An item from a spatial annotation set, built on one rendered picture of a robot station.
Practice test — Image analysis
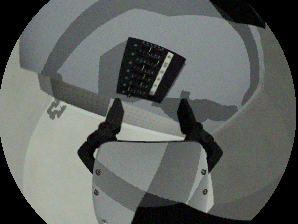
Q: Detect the black lighting desk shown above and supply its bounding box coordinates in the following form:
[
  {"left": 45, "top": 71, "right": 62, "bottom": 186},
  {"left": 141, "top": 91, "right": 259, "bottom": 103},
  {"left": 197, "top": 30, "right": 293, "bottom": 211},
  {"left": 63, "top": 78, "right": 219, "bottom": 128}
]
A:
[{"left": 116, "top": 37, "right": 186, "bottom": 103}]

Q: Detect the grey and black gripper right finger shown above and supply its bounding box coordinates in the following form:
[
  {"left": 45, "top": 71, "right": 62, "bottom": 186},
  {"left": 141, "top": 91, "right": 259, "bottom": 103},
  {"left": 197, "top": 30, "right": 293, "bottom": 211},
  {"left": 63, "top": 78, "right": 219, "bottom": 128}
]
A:
[{"left": 177, "top": 98, "right": 223, "bottom": 174}]

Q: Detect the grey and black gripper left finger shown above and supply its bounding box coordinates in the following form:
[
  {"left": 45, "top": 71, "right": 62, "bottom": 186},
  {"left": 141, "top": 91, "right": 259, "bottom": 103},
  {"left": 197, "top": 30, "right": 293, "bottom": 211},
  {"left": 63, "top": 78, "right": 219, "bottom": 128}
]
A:
[{"left": 77, "top": 98, "right": 124, "bottom": 174}]

